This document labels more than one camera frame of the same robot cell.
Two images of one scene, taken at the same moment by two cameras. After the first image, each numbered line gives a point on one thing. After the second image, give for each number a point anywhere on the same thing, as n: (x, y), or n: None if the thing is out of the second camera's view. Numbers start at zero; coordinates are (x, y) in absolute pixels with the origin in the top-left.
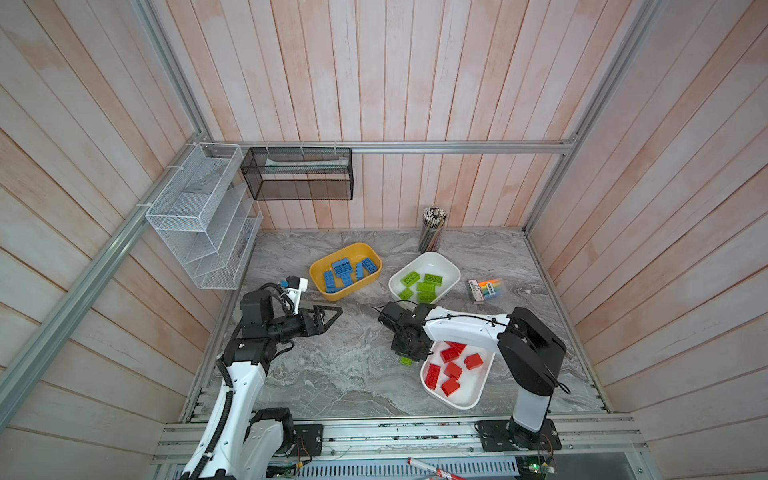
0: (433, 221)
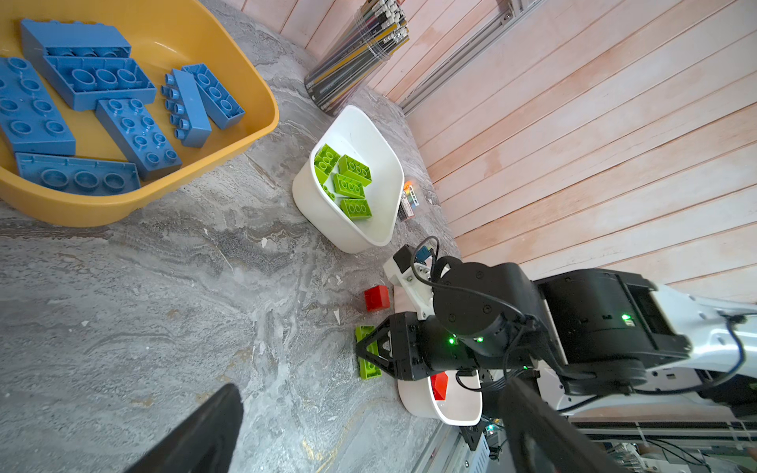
0: (381, 32)
